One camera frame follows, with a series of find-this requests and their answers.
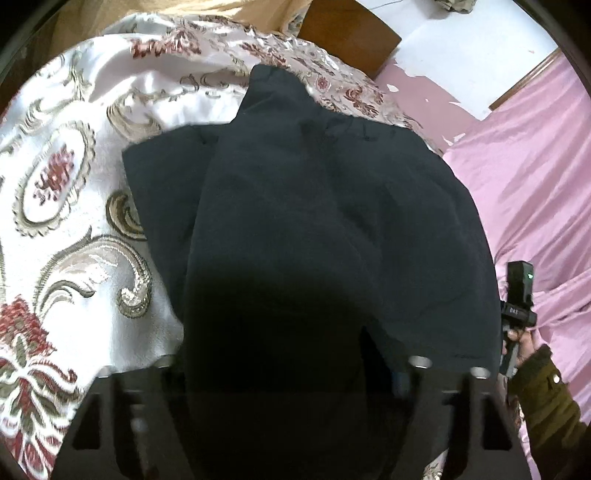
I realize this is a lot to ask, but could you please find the yellow draped cloth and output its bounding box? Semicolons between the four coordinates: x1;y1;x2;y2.
156;0;316;33

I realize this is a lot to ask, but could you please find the brown wooden headboard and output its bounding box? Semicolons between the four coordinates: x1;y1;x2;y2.
298;0;402;79

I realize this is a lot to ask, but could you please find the dark green large garment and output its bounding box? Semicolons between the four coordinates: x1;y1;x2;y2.
122;65;502;479

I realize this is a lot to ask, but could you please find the pink curtain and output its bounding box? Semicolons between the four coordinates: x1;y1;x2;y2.
375;55;591;462

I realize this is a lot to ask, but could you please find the olive green jacket sleeve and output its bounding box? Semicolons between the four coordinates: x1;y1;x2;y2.
508;345;590;480

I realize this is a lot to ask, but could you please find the person's right hand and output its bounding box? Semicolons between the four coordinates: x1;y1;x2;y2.
502;329;536;368

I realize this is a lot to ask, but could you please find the floral satin bedspread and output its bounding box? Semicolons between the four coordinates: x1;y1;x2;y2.
1;13;419;479

